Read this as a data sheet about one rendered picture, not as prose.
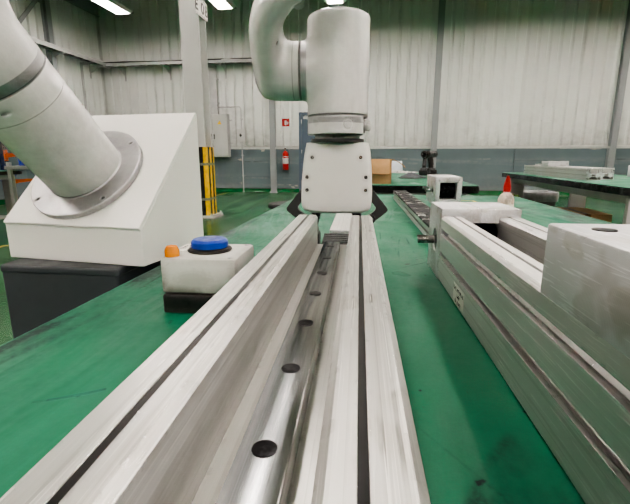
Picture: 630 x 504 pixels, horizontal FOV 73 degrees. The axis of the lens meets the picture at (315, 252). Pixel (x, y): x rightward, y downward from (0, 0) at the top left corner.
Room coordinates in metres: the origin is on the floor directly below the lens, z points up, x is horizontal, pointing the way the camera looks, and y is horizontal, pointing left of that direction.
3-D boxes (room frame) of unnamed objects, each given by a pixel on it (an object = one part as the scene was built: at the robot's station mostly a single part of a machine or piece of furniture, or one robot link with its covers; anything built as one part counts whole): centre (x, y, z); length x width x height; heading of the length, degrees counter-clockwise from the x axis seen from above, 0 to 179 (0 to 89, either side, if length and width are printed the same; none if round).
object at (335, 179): (0.62, -0.03, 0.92); 0.10 x 0.07 x 0.11; 84
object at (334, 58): (0.62, -0.03, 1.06); 0.09 x 0.08 x 0.13; 87
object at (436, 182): (1.50, -0.45, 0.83); 0.11 x 0.10 x 0.10; 86
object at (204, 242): (0.46, 0.12, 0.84); 0.04 x 0.04 x 0.02
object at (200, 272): (0.45, 0.11, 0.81); 0.10 x 0.08 x 0.06; 84
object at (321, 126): (0.62, -0.03, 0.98); 0.09 x 0.08 x 0.03; 84
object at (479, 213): (0.59, -0.21, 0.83); 0.12 x 0.09 x 0.10; 84
